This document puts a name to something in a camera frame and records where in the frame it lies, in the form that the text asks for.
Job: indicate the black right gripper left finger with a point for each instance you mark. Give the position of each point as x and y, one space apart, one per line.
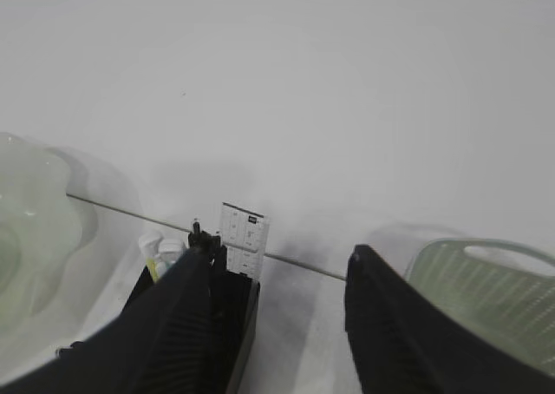
112 360

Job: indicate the pale green woven basket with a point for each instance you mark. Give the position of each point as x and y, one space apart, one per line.
503 292

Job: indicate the black square pen holder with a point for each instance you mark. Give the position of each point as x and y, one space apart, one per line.
234 316

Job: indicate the black pen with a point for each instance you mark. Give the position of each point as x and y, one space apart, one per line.
217 283
199 239

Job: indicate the yellow utility knife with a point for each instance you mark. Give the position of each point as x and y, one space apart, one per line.
148 243

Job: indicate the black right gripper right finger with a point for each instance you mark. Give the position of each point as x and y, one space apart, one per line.
401 343

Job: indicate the green utility knife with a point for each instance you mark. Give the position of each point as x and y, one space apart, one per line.
169 252

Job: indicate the pale green wavy plate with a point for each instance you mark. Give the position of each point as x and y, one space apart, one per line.
40 228

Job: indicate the clear plastic ruler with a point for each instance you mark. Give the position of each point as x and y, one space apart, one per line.
245 235

